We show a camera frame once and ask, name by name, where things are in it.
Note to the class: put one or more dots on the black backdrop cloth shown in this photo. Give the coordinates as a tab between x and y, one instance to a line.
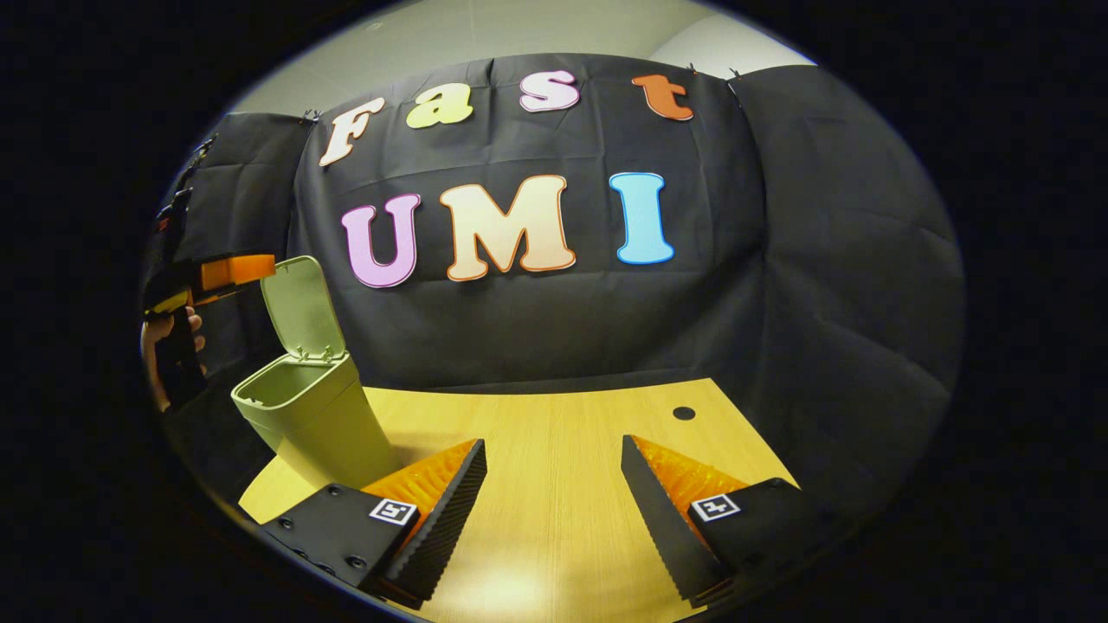
537	329

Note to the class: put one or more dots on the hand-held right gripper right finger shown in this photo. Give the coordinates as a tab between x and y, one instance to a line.
658	526

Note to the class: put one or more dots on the green desktop garbage bin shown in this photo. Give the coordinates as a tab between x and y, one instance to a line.
320	415

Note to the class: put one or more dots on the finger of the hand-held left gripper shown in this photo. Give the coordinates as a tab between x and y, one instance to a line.
238	270

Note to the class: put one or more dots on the wooden desktop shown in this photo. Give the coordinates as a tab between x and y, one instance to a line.
554	450

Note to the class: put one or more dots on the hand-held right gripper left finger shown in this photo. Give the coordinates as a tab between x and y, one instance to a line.
441	526

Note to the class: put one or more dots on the black round desk grommet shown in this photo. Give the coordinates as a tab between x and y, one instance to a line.
684	413

